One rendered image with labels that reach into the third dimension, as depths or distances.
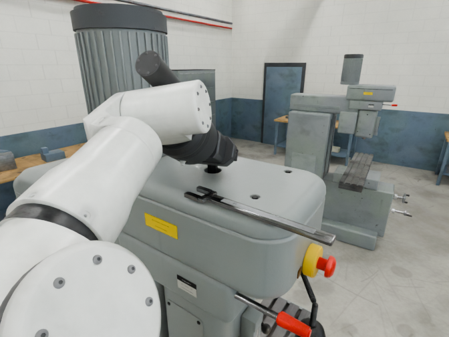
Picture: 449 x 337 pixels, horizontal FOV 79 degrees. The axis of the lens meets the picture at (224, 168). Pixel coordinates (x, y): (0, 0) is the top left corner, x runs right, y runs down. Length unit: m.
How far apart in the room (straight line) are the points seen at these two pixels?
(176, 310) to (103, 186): 0.56
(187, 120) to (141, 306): 0.21
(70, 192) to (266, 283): 0.34
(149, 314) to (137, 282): 0.02
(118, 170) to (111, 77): 0.42
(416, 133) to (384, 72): 1.44
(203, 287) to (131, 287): 0.41
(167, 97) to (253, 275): 0.30
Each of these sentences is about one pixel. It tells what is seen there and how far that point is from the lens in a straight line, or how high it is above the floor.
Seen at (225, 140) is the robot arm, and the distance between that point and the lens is 0.51.
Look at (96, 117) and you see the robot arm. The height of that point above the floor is 2.05.
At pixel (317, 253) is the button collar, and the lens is 0.54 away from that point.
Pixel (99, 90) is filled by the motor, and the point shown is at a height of 2.05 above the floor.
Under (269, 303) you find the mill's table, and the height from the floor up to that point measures 0.98.
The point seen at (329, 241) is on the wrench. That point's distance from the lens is 0.37.
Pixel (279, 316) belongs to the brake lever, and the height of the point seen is 1.71.
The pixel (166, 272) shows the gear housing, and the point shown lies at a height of 1.68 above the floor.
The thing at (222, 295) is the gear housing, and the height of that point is 1.70.
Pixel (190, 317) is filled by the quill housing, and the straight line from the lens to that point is 0.71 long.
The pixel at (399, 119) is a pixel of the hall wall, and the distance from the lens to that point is 7.01.
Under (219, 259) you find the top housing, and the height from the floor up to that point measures 1.79.
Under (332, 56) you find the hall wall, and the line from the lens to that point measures 7.17.
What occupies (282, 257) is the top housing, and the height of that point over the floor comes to 1.82.
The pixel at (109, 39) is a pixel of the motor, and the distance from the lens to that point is 0.64.
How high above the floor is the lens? 2.10
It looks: 21 degrees down
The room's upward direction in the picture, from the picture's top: straight up
